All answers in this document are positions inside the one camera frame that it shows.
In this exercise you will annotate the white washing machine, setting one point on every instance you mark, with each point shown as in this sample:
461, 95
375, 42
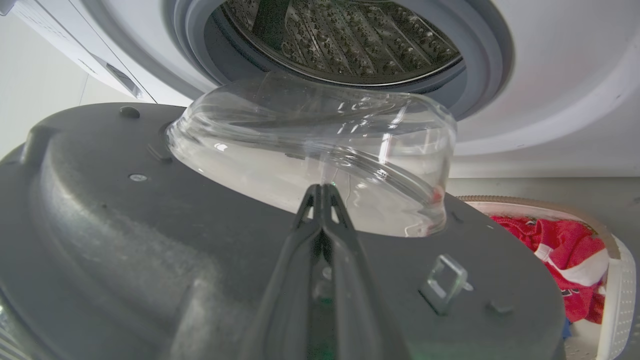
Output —
550, 90

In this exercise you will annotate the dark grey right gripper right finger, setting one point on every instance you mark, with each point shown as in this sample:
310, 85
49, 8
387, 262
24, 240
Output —
360, 305

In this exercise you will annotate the grey washing machine door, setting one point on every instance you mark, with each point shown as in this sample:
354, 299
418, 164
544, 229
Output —
150, 240

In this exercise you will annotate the white plastic laundry basket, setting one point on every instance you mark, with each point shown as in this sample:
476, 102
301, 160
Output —
617, 300

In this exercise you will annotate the grey rubber door gasket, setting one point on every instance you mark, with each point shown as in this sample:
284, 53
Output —
480, 60

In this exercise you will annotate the steel washing machine drum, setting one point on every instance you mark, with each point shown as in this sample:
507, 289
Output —
345, 37

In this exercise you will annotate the red and white garment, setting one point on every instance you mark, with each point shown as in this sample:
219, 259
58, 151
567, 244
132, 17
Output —
565, 260

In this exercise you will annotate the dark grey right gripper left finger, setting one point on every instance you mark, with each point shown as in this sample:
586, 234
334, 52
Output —
287, 295

